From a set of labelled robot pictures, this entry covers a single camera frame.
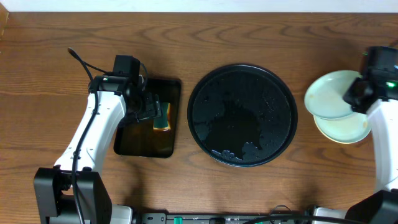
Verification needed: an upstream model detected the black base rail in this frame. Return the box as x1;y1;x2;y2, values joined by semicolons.
136;212;315;224

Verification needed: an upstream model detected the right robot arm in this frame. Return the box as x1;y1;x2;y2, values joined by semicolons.
313;78;397;223

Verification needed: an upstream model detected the black round tray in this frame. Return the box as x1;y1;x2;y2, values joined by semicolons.
187;63;298;167

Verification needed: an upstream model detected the black rectangular tray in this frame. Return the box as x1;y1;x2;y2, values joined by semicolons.
114;78;182;158

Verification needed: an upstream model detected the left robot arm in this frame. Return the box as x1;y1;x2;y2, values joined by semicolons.
34;75;160;223

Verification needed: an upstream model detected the light blue plate top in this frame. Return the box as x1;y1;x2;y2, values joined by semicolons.
304;70;361;120

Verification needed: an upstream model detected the green yellow sponge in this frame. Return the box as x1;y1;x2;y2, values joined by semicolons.
153;102;171;131

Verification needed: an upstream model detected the light blue plate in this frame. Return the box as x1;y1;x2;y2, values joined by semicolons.
304;70;361;120
313;113;371;144

